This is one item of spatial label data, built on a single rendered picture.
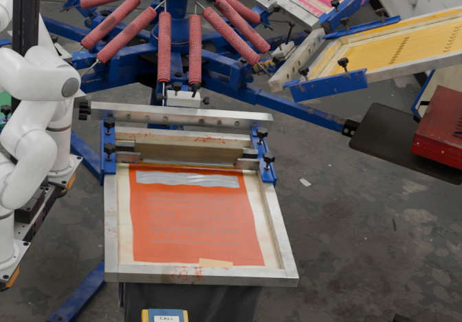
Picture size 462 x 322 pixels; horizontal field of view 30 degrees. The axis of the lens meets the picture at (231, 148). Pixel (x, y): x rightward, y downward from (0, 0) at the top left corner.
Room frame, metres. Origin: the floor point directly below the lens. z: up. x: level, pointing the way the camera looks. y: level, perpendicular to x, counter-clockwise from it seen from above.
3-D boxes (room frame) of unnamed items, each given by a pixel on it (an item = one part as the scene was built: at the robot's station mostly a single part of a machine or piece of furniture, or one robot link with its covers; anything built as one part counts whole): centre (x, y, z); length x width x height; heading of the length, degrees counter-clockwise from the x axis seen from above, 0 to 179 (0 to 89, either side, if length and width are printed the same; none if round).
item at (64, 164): (2.12, 0.54, 1.21); 0.16 x 0.13 x 0.15; 86
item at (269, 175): (2.59, -0.12, 0.98); 0.30 x 0.05 x 0.07; 13
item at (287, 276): (2.30, 0.10, 0.97); 0.79 x 0.58 x 0.04; 13
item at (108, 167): (2.47, 0.42, 0.98); 0.30 x 0.05 x 0.07; 13
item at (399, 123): (3.13, -0.31, 0.91); 1.34 x 0.40 x 0.08; 73
